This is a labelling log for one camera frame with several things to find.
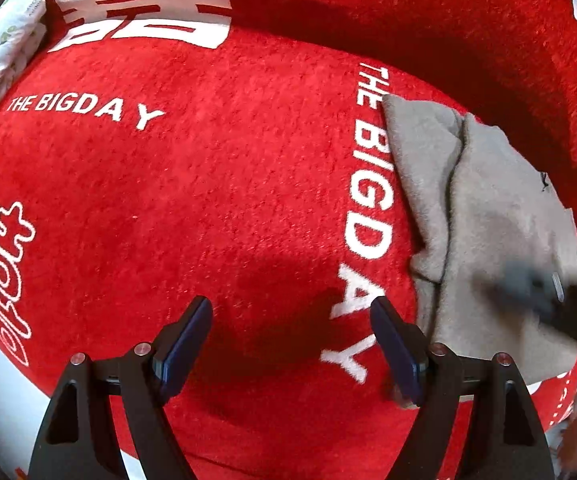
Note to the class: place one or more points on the grey sweater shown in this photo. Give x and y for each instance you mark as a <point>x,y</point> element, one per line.
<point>488,210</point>

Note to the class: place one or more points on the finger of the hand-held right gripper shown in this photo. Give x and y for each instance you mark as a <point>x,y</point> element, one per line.
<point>523,285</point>

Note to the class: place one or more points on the white leaf-patterned quilt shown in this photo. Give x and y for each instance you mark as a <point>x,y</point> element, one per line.
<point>3,45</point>

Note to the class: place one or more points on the red printed blanket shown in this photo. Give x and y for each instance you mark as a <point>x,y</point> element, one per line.
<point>218,185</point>

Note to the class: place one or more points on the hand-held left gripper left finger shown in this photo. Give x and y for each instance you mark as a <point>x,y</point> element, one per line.
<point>186,350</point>

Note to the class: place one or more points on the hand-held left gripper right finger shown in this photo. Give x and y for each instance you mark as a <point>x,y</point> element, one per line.
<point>398,355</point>

